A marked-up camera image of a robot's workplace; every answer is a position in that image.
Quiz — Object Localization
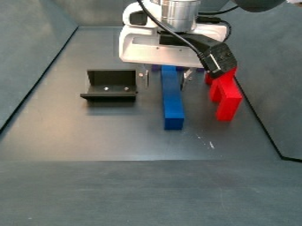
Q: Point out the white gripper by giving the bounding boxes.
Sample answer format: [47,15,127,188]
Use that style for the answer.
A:
[119,2,227,90]

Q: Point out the blue long block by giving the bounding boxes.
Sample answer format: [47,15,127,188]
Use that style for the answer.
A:
[160,65,184,130]

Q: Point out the purple cross-shaped block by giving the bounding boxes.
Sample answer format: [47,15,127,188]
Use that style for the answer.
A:
[151,64,204,72]

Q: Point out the red branched block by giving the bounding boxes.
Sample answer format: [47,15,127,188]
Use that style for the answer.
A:
[204,68,243,121]

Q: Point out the black cable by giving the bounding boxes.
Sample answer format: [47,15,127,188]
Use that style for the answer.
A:
[136,0,240,64]

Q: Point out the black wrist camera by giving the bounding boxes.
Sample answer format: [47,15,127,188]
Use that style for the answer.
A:
[159,32,236,79]

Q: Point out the black angle bracket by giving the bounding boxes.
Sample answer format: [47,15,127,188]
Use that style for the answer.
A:
[80,69,136,101]

